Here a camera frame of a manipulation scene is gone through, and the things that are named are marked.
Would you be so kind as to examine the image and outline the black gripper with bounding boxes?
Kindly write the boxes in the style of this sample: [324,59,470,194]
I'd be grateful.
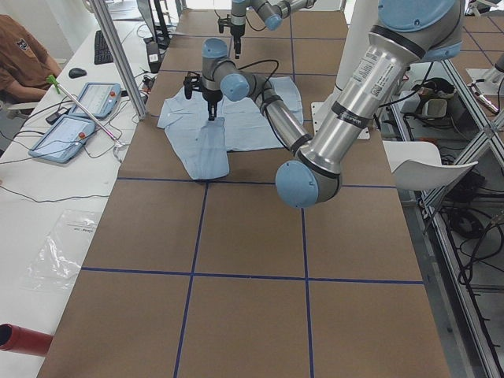
[231,24,246,59]
[202,89,221,120]

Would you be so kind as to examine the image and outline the light blue button-up shirt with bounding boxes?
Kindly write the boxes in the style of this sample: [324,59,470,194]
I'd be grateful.
[157,89,281,180]

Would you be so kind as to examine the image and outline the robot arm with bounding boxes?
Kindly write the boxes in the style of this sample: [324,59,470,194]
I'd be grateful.
[218,0,317,58]
[201,1,465,208]

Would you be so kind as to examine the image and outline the black power adapter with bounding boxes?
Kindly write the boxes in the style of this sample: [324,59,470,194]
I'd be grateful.
[146,41,162,73]

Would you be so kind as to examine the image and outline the upper blue teach pendant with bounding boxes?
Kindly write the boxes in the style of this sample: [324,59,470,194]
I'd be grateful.
[77,82,121,120]

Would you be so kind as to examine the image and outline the blue teach pendant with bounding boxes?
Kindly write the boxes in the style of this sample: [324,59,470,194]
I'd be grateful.
[28,115,95,164]
[77,82,121,120]

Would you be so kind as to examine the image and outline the black keyboard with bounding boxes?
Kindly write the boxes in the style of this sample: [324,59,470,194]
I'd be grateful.
[94,30,113,65]

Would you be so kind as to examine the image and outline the black computer mouse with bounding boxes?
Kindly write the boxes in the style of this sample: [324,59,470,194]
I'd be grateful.
[68,68,87,79]

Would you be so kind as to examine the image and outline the lower blue teach pendant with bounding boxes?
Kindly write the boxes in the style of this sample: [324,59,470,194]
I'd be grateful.
[28,115,95,164]

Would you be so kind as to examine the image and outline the green-tipped reach stick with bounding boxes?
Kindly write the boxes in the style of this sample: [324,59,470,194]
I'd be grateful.
[46,75,128,149]

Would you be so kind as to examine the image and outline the person in brown shirt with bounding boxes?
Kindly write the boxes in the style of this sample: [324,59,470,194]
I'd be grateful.
[1,14,61,104]

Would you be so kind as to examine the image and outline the white chair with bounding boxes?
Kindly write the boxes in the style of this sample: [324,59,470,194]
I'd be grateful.
[383,140,478,191]

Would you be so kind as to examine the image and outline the clear plastic bag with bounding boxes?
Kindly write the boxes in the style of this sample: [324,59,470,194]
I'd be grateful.
[21,209,102,292]

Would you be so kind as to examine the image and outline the red cylinder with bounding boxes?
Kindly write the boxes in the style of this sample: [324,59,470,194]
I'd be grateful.
[1,324,53,357]

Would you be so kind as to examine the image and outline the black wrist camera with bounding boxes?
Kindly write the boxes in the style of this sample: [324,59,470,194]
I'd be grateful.
[183,71,202,99]
[217,14,233,34]

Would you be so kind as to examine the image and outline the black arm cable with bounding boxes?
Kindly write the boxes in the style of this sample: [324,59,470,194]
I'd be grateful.
[235,58,281,103]

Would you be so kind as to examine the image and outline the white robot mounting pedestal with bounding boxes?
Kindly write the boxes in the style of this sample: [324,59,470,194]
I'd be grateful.
[311,0,378,134]

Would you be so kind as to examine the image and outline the aluminium frame post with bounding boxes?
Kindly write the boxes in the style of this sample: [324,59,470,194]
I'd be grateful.
[90,0,146,120]

